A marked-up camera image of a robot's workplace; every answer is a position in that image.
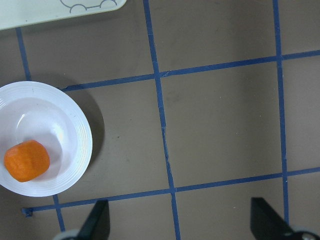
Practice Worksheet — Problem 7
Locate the orange fruit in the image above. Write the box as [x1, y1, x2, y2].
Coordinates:
[4, 140, 51, 183]

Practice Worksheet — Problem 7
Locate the cream bear tray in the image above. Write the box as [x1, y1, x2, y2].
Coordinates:
[0, 0, 127, 30]

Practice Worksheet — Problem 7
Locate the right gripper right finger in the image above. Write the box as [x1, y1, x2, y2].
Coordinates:
[250, 197, 298, 240]

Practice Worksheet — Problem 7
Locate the white round plate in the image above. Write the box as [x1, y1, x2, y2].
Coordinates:
[0, 81, 93, 197]

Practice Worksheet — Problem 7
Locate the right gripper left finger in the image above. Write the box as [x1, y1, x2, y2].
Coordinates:
[77, 200, 110, 240]

